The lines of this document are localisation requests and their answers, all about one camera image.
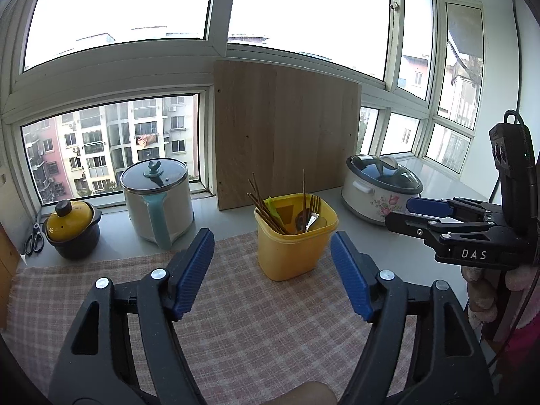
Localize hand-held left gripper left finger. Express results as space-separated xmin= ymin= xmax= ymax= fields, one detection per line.
xmin=48 ymin=228 xmax=216 ymax=405

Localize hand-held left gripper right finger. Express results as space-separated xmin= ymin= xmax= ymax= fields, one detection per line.
xmin=330 ymin=231 xmax=495 ymax=405

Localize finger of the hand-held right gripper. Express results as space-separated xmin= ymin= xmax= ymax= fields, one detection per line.
xmin=384 ymin=211 xmax=491 ymax=248
xmin=406 ymin=196 xmax=504 ymax=221

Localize yellow plastic container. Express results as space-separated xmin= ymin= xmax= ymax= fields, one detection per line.
xmin=254 ymin=193 xmax=339 ymax=282

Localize metal fork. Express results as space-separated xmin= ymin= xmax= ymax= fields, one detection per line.
xmin=305 ymin=195 xmax=322 ymax=232

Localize person's right forearm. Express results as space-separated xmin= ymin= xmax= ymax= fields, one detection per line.
xmin=502 ymin=299 xmax=540 ymax=393

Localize person's right hand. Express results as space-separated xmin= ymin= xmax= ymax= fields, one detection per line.
xmin=461 ymin=264 xmax=501 ymax=326

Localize person's left hand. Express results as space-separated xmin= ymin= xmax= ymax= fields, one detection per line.
xmin=270 ymin=381 xmax=339 ymax=405

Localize floral white slow cooker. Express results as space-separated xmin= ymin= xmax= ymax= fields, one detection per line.
xmin=341 ymin=154 xmax=424 ymax=224

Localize white and teal electric cooker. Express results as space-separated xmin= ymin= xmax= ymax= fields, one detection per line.
xmin=120 ymin=158 xmax=195 ymax=251

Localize pink checked cloth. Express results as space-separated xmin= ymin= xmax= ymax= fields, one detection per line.
xmin=0 ymin=232 xmax=423 ymax=405

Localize black pot with yellow lid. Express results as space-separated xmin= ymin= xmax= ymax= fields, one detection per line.
xmin=43 ymin=200 xmax=102 ymax=260

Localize apartment building outside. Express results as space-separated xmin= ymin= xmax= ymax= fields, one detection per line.
xmin=23 ymin=95 xmax=199 ymax=204

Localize light wooden board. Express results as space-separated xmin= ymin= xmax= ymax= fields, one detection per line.
xmin=214 ymin=60 xmax=362 ymax=212

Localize pine plank board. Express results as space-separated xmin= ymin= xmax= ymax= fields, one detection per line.
xmin=0 ymin=221 xmax=22 ymax=330

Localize black handled scissors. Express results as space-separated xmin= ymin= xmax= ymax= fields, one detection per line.
xmin=23 ymin=223 xmax=45 ymax=256

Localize white window frame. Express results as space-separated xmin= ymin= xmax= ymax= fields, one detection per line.
xmin=0 ymin=0 xmax=486 ymax=216

